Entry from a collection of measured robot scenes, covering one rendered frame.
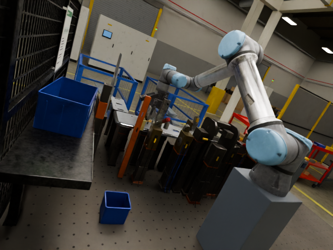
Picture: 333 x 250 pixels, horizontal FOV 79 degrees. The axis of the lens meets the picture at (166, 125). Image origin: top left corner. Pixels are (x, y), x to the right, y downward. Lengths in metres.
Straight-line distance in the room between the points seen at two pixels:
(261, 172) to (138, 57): 8.64
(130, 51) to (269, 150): 8.63
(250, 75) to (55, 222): 0.91
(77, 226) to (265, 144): 0.75
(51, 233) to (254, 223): 0.73
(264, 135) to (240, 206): 0.32
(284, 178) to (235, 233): 0.28
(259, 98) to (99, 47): 8.37
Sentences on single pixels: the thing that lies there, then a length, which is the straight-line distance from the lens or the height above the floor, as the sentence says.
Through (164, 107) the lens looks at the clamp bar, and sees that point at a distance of 1.06.
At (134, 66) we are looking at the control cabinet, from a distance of 9.25.
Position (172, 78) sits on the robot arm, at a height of 1.32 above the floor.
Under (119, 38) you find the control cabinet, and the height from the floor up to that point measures 1.45.
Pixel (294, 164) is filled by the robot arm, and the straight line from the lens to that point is 0.86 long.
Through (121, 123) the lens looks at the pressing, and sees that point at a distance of 1.12.
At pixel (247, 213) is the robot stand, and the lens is 0.87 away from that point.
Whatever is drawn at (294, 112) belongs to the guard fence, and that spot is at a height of 1.36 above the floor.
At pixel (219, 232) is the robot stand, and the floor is 0.84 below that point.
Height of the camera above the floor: 1.40
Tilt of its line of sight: 17 degrees down
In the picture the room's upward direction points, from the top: 22 degrees clockwise
